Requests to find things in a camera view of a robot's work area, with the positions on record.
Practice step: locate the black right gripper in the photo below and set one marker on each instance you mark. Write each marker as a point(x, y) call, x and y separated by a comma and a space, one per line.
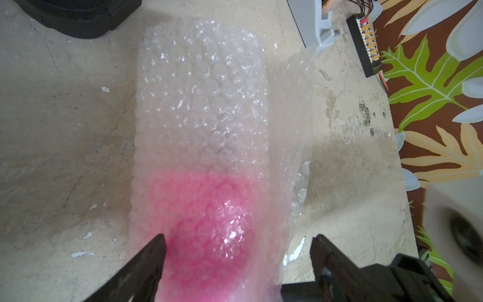
point(405, 279)

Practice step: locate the grey white small device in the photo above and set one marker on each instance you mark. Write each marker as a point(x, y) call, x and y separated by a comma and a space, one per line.
point(313, 19)

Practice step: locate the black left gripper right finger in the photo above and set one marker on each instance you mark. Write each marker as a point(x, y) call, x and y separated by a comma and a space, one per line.
point(333, 269)

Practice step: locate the black hard plastic case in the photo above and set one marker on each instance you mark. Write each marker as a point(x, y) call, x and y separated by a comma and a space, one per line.
point(80, 19)

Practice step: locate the clear bubble wrap sheet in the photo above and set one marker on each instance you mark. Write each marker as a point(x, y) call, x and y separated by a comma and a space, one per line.
point(209, 100)

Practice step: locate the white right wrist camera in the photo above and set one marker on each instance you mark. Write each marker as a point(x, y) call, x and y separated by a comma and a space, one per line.
point(453, 220)

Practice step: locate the black battery holder with wires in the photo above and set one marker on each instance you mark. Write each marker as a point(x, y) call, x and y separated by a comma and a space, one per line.
point(364, 39)

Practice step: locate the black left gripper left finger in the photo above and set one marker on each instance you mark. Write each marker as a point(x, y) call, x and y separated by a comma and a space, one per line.
point(138, 280)

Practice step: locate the pink plastic wine glass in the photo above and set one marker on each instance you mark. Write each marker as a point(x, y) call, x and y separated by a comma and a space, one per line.
point(225, 236)

